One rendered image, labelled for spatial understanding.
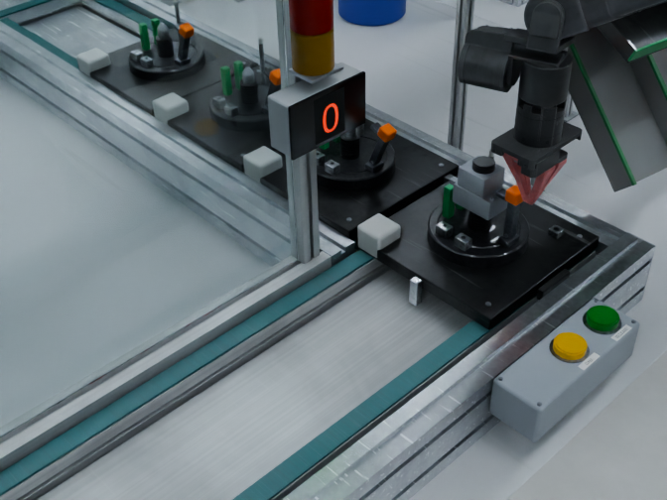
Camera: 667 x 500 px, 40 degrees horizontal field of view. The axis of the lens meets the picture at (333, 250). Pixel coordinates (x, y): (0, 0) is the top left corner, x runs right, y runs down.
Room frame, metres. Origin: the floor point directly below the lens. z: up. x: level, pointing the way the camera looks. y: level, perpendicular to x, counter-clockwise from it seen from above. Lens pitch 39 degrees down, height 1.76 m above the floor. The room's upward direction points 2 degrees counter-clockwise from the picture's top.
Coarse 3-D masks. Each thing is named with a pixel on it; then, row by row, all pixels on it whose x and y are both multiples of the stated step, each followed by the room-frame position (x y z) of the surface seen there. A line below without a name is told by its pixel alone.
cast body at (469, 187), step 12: (480, 156) 1.02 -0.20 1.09; (468, 168) 1.01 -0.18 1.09; (480, 168) 0.99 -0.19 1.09; (492, 168) 1.00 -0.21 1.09; (456, 180) 1.04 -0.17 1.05; (468, 180) 1.00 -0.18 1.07; (480, 180) 0.98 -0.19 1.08; (492, 180) 0.99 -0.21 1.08; (456, 192) 1.01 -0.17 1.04; (468, 192) 1.00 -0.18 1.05; (480, 192) 0.98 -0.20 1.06; (492, 192) 0.99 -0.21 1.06; (468, 204) 0.99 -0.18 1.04; (480, 204) 0.98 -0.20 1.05; (492, 204) 0.97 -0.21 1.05; (504, 204) 0.99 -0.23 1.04; (480, 216) 0.98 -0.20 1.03; (492, 216) 0.98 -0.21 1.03
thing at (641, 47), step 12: (636, 12) 1.18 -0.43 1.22; (648, 12) 1.19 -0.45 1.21; (660, 12) 1.19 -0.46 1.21; (612, 24) 1.12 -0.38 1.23; (624, 24) 1.16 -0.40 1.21; (636, 24) 1.16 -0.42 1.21; (648, 24) 1.17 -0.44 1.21; (660, 24) 1.17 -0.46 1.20; (612, 36) 1.12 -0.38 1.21; (624, 36) 1.11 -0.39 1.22; (636, 36) 1.14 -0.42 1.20; (648, 36) 1.15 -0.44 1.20; (660, 36) 1.15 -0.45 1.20; (624, 48) 1.10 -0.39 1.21; (636, 48) 1.12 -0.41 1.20; (648, 48) 1.10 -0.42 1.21; (660, 48) 1.12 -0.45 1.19
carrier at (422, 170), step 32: (320, 160) 1.17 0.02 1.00; (352, 160) 1.18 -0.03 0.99; (384, 160) 1.18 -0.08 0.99; (416, 160) 1.21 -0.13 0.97; (448, 160) 1.20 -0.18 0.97; (320, 192) 1.12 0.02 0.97; (352, 192) 1.12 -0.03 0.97; (384, 192) 1.12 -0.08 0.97; (416, 192) 1.12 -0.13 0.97; (352, 224) 1.04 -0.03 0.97
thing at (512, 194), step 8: (496, 192) 0.98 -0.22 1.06; (504, 192) 0.98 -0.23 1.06; (512, 192) 0.96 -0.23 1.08; (512, 200) 0.96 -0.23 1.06; (520, 200) 0.96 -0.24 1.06; (512, 208) 0.96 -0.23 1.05; (512, 216) 0.96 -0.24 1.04; (504, 224) 0.97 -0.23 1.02; (512, 224) 0.96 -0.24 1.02; (504, 232) 0.97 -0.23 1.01; (512, 232) 0.96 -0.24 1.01
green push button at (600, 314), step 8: (592, 312) 0.84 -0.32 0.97; (600, 312) 0.84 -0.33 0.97; (608, 312) 0.84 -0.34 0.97; (616, 312) 0.84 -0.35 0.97; (592, 320) 0.83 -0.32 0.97; (600, 320) 0.83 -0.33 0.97; (608, 320) 0.83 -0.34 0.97; (616, 320) 0.83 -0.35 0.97; (600, 328) 0.82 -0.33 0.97; (608, 328) 0.82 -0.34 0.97
